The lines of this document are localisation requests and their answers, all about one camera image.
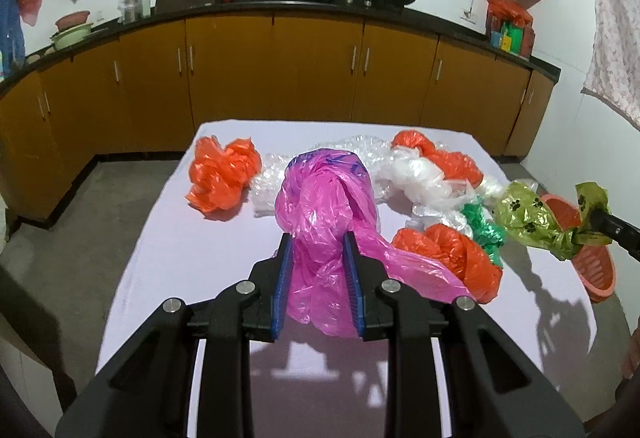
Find olive green paw-print bag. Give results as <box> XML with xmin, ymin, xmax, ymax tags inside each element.
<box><xmin>492</xmin><ymin>181</ymin><xmax>612</xmax><ymax>260</ymax></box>

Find green plastic bag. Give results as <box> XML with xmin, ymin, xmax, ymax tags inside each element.
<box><xmin>461</xmin><ymin>203</ymin><xmax>506</xmax><ymax>268</ymax></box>

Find orange plastic bag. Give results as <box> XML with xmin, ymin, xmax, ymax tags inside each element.
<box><xmin>392</xmin><ymin>224</ymin><xmax>502</xmax><ymax>304</ymax></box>
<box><xmin>186</xmin><ymin>136</ymin><xmax>262</xmax><ymax>215</ymax></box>
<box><xmin>392</xmin><ymin>129</ymin><xmax>484</xmax><ymax>188</ymax></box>

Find white clear plastic bag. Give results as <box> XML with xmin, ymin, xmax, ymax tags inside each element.
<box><xmin>372</xmin><ymin>146</ymin><xmax>504</xmax><ymax>238</ymax></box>

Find clear bubble wrap sheet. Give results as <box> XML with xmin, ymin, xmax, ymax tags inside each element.
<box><xmin>248</xmin><ymin>135</ymin><xmax>392</xmax><ymax>217</ymax></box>

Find pink plastic bag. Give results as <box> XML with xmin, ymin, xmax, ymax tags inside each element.
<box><xmin>276</xmin><ymin>151</ymin><xmax>469</xmax><ymax>338</ymax></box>

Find red plastic trash basket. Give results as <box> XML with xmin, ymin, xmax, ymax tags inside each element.
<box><xmin>541</xmin><ymin>194</ymin><xmax>616</xmax><ymax>304</ymax></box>

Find white tablecloth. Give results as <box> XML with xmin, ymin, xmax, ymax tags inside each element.
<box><xmin>99</xmin><ymin>120</ymin><xmax>597</xmax><ymax>437</ymax></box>

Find pink floral hanging cloth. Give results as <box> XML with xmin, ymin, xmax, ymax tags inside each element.
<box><xmin>584</xmin><ymin>0</ymin><xmax>640</xmax><ymax>127</ymax></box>

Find colourful boxes on counter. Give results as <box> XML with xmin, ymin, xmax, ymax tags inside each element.
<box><xmin>486</xmin><ymin>14</ymin><xmax>536</xmax><ymax>59</ymax></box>

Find orange bag on countertop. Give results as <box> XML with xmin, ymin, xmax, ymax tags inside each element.
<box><xmin>487</xmin><ymin>0</ymin><xmax>534</xmax><ymax>28</ymax></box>

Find black countertop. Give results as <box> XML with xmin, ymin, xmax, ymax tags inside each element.
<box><xmin>1</xmin><ymin>0</ymin><xmax>561</xmax><ymax>94</ymax></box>

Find lower wooden cabinets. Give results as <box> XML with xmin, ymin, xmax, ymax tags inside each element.
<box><xmin>1</xmin><ymin>13</ymin><xmax>559</xmax><ymax>224</ymax></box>

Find stacked basins on counter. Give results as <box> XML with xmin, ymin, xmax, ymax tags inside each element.
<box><xmin>51</xmin><ymin>10</ymin><xmax>92</xmax><ymax>51</ymax></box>

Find glass jar with bag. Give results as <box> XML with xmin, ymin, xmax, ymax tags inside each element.
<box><xmin>118</xmin><ymin>0</ymin><xmax>151</xmax><ymax>24</ymax></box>

